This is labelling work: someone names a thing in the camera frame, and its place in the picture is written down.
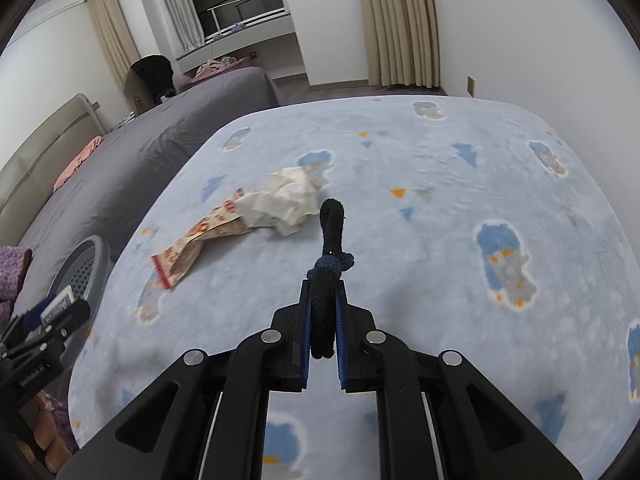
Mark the beige curtain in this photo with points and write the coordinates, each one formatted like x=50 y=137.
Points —
x=400 y=20
x=115 y=30

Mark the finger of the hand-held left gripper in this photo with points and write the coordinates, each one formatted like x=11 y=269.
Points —
x=35 y=312
x=72 y=317

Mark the purple knitted blanket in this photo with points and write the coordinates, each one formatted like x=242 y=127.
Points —
x=12 y=275

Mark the pink cloth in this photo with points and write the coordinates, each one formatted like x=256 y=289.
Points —
x=80 y=160

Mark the crumpled white tissue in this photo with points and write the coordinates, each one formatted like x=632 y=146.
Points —
x=285 y=200

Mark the white sheer curtain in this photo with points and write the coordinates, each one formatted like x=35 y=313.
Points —
x=175 y=0

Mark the white and blue long box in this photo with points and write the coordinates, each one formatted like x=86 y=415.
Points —
x=59 y=302

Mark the wooden chair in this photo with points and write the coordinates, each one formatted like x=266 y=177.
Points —
x=132 y=87

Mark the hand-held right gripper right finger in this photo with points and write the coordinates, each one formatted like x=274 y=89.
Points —
x=341 y=350

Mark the light blue printed blanket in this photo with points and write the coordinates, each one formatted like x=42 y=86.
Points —
x=425 y=185

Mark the white bay window ledge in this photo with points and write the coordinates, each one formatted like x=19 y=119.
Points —
x=270 y=35

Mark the pile of light clothes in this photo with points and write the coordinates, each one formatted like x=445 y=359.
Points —
x=215 y=66

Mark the beige padded headboard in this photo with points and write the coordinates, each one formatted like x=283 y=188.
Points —
x=40 y=145

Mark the white drying rack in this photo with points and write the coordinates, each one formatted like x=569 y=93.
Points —
x=217 y=17

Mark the blue-grey perforated plastic basket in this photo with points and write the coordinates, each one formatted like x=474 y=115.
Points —
x=85 y=262

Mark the bed with grey sheet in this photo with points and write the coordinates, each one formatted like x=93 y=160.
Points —
x=150 y=145

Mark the red patterned snack wrapper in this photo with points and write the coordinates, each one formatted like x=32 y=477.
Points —
x=200 y=240

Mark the pink laundry tub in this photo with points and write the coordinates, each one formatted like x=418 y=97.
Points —
x=192 y=80

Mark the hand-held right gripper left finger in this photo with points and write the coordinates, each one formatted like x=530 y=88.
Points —
x=303 y=350

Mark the wall outlet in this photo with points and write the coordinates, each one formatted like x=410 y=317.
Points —
x=471 y=86

